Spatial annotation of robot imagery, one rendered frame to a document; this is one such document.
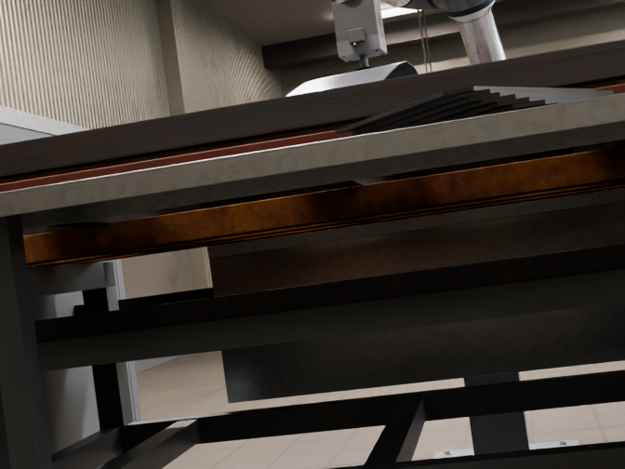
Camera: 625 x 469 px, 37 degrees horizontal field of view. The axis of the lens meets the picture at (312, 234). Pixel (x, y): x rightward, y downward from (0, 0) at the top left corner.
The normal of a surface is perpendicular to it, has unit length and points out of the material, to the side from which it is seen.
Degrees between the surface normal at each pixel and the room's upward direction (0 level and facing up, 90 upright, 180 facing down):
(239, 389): 90
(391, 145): 90
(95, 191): 90
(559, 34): 90
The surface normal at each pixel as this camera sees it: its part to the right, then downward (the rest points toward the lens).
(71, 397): 0.97, -0.14
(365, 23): -0.29, 0.02
